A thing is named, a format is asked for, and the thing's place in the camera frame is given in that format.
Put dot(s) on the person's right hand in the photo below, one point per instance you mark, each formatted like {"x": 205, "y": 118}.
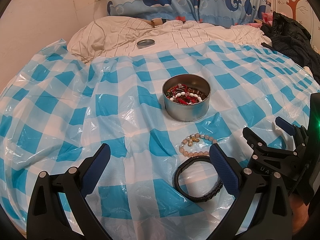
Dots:
{"x": 300, "y": 212}

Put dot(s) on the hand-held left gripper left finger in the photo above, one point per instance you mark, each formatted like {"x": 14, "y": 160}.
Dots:
{"x": 96, "y": 165}

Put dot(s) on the round metal tin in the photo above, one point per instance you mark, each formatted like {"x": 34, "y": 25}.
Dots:
{"x": 185, "y": 112}

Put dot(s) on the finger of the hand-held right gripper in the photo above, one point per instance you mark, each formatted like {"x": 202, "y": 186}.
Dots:
{"x": 286, "y": 126}
{"x": 255, "y": 142}

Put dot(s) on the round metal tin lid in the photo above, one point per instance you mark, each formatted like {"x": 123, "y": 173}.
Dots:
{"x": 145, "y": 43}

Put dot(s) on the pink cloth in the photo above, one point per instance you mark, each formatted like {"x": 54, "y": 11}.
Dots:
{"x": 266, "y": 18}

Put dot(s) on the white striped quilt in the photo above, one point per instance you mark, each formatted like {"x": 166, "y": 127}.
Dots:
{"x": 112, "y": 35}

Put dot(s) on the black jacket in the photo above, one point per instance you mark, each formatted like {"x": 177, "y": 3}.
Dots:
{"x": 290, "y": 40}

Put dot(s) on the blue checked plastic sheet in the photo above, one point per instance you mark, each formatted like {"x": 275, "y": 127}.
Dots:
{"x": 75, "y": 105}

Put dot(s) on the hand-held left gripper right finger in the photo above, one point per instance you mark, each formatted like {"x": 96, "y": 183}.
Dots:
{"x": 222, "y": 170}

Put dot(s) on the whale print curtain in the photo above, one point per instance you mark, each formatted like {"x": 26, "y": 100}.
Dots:
{"x": 212, "y": 2}

